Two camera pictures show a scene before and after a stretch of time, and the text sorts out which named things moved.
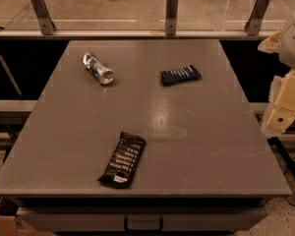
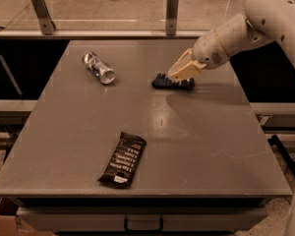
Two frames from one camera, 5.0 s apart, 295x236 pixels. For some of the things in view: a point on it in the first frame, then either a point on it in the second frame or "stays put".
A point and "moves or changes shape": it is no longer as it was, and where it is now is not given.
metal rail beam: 126,33 stays put
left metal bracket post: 47,25 stays put
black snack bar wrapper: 121,167 stays put
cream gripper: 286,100 -> 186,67
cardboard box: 10,225 stays put
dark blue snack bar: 179,75 moves or changes shape
